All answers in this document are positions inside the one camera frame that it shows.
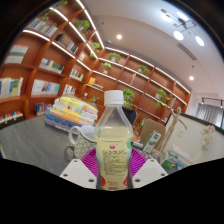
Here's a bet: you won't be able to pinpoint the ceiling air vent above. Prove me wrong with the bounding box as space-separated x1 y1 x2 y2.
176 42 198 61

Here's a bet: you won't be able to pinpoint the wooden artist mannequin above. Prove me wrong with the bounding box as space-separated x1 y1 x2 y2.
151 106 188 159

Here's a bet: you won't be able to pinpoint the tall green and white carton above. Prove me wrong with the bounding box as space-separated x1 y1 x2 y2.
142 130 162 154

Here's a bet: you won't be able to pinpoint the grey curtain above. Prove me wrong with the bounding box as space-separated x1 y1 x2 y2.
194 102 224 129

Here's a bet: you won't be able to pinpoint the tan board panel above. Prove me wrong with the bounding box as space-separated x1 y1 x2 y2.
139 118 167 144

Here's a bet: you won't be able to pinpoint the recessed ceiling lights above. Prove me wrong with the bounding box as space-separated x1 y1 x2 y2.
115 33 195 82

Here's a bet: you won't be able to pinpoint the small green and white box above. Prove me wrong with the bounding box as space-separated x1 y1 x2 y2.
160 151 184 169

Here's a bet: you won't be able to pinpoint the black track light rail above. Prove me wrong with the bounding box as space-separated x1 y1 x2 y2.
200 97 224 108

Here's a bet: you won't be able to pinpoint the ceiling lamp with round bulbs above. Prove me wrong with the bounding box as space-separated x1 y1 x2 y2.
160 8 206 48

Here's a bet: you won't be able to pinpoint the clear bottle with yellow drink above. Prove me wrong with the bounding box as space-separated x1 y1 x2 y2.
94 89 134 192

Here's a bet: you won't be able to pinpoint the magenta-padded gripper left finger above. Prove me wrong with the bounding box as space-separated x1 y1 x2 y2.
59 148 98 190

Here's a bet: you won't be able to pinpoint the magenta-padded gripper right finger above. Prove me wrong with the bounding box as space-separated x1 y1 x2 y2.
128 148 169 190

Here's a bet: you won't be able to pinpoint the dark office chair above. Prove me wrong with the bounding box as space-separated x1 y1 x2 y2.
121 105 138 128

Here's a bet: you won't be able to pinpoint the stack of colourful books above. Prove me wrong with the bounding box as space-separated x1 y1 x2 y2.
44 95 99 134

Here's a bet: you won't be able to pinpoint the orange wooden shelf unit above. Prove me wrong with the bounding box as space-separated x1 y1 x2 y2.
0 0 193 141

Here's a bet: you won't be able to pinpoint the white mug with line pattern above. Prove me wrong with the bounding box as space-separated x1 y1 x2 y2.
63 124 98 163

